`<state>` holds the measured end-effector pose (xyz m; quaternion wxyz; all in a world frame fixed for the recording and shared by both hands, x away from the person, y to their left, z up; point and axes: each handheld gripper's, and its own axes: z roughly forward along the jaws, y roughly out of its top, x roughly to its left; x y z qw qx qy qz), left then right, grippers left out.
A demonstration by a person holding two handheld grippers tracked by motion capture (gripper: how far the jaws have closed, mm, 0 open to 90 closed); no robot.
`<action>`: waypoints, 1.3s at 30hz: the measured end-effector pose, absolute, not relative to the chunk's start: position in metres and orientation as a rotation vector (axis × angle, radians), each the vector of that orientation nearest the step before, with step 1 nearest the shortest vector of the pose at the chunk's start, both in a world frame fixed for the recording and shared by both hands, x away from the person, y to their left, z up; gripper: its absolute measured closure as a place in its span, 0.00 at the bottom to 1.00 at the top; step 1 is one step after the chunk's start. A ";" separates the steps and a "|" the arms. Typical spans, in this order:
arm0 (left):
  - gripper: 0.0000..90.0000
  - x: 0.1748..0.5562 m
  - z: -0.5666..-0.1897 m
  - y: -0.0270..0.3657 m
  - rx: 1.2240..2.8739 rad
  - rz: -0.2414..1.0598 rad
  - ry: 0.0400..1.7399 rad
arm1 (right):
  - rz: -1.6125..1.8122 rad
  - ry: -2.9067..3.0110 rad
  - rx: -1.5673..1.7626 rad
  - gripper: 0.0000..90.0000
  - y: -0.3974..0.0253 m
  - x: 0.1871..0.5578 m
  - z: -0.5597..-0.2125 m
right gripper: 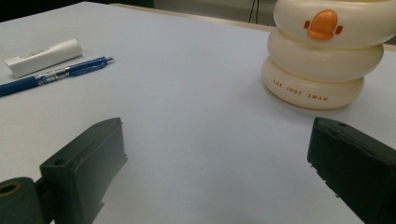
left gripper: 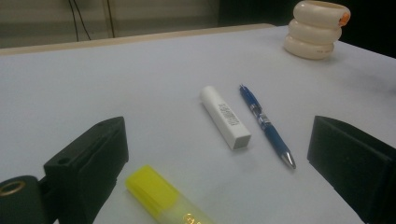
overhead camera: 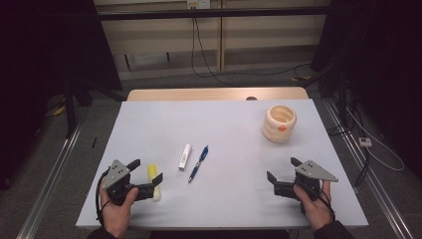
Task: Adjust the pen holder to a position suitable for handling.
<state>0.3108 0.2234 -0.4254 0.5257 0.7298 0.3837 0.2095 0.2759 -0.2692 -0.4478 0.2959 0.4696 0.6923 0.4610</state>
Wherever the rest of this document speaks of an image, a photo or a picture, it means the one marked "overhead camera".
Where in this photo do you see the blue pen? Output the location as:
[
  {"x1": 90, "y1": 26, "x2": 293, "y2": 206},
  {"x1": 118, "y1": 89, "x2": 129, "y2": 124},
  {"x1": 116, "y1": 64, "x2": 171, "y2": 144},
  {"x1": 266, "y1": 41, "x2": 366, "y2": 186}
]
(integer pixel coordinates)
[{"x1": 187, "y1": 144, "x2": 210, "y2": 184}]

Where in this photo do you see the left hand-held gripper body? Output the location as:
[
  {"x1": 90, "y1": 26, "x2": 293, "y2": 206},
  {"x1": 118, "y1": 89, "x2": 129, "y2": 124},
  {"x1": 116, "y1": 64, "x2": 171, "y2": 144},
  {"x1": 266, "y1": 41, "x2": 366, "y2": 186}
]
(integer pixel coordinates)
[{"x1": 102, "y1": 159, "x2": 140, "y2": 206}]

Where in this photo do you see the black hanging cable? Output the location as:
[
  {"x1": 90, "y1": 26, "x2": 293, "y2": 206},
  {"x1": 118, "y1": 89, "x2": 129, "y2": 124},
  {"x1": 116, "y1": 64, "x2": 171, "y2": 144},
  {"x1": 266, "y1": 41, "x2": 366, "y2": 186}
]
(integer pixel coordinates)
[{"x1": 190, "y1": 16, "x2": 312, "y2": 87}]

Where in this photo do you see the black metal stand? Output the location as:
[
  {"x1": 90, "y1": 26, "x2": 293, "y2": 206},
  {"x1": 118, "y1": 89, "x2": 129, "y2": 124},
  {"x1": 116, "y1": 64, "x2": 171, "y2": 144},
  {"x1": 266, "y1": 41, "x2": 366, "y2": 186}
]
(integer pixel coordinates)
[
  {"x1": 300, "y1": 63, "x2": 349, "y2": 128},
  {"x1": 63, "y1": 79, "x2": 125, "y2": 138}
]

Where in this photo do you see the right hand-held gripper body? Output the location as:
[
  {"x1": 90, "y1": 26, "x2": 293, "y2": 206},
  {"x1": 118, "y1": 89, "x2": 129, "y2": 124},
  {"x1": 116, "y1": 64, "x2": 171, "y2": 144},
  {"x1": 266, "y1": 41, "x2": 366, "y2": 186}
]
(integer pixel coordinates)
[{"x1": 293, "y1": 159, "x2": 339, "y2": 213}]

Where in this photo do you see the white table mat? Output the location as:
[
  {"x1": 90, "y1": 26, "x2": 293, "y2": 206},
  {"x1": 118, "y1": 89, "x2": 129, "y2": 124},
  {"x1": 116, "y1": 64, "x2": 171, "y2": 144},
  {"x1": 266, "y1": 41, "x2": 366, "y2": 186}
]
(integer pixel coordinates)
[{"x1": 75, "y1": 99, "x2": 369, "y2": 230}]

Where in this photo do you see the person's right hand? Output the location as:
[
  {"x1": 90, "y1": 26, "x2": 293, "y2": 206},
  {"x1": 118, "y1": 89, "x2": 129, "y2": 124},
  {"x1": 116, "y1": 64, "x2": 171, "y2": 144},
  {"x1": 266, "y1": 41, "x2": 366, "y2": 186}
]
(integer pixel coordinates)
[{"x1": 293, "y1": 179, "x2": 334, "y2": 232}]

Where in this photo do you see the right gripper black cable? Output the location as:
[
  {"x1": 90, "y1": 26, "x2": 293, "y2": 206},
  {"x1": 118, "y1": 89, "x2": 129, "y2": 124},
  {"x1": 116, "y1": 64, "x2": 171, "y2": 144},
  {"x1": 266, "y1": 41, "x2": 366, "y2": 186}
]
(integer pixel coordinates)
[{"x1": 312, "y1": 185, "x2": 336, "y2": 223}]

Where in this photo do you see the black curtain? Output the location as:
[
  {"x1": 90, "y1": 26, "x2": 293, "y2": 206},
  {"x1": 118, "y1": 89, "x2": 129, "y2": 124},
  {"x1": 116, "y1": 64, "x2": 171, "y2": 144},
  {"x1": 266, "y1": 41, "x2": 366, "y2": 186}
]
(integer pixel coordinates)
[
  {"x1": 310, "y1": 0, "x2": 422, "y2": 177},
  {"x1": 0, "y1": 0, "x2": 123, "y2": 190}
]

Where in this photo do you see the cream duck pen holder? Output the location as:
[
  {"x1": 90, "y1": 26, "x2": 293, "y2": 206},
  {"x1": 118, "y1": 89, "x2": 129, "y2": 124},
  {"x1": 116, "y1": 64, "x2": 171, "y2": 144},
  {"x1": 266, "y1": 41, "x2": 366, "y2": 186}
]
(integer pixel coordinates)
[{"x1": 262, "y1": 105, "x2": 298, "y2": 143}]

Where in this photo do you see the white floor cable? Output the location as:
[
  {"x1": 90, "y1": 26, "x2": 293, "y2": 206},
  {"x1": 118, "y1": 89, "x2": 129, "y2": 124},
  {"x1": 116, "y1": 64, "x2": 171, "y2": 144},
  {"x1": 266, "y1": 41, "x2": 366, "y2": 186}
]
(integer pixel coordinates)
[{"x1": 344, "y1": 106, "x2": 406, "y2": 172}]

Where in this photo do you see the person's left hand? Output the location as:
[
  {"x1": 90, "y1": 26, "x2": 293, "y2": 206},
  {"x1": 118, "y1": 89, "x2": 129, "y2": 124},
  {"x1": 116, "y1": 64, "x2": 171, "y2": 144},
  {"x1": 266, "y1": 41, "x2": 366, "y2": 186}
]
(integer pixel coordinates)
[{"x1": 99, "y1": 187, "x2": 139, "y2": 239}]

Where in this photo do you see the yellow highlighter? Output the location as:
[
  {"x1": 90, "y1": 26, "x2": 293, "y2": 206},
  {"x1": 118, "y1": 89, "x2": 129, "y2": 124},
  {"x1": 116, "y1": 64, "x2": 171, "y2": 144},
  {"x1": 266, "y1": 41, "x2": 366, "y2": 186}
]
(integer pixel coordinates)
[{"x1": 146, "y1": 162, "x2": 162, "y2": 203}]

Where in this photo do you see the black horizontal bar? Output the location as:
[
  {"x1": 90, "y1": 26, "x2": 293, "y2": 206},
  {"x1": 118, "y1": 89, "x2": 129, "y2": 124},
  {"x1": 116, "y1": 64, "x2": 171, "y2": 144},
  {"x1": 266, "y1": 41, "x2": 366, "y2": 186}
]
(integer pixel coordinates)
[{"x1": 97, "y1": 6, "x2": 332, "y2": 22}]

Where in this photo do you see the wooden table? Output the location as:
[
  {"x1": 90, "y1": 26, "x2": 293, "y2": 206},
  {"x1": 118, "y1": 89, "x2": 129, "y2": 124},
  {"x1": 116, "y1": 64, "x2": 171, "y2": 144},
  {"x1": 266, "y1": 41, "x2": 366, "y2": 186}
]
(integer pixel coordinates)
[{"x1": 126, "y1": 87, "x2": 310, "y2": 102}]

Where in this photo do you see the aluminium floor rail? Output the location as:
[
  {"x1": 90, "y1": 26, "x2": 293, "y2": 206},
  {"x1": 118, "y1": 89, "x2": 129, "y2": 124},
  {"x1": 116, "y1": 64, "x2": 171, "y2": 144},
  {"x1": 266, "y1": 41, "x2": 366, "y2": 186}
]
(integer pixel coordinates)
[
  {"x1": 322, "y1": 99, "x2": 416, "y2": 239},
  {"x1": 16, "y1": 122, "x2": 84, "y2": 239}
]

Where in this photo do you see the white wall socket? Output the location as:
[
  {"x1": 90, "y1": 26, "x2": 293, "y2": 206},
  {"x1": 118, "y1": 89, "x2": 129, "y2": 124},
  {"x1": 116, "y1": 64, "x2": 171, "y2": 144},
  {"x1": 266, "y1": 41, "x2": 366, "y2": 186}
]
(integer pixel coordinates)
[{"x1": 186, "y1": 0, "x2": 212, "y2": 10}]

